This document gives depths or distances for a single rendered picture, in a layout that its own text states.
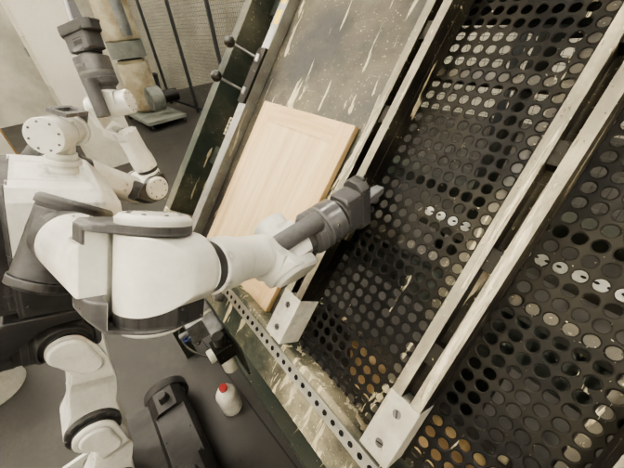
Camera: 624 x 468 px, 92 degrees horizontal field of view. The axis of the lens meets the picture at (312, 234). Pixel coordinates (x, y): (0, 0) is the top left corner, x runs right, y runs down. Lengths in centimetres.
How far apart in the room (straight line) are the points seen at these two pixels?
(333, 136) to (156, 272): 62
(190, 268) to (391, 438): 47
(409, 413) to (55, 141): 80
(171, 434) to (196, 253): 133
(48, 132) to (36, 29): 405
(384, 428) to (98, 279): 51
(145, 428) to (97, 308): 137
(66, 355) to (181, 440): 77
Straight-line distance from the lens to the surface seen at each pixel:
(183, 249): 34
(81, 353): 98
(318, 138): 88
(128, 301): 36
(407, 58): 77
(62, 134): 75
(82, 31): 109
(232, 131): 121
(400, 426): 63
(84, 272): 39
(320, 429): 77
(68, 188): 73
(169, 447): 161
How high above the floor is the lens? 158
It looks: 37 degrees down
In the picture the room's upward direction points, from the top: 5 degrees counter-clockwise
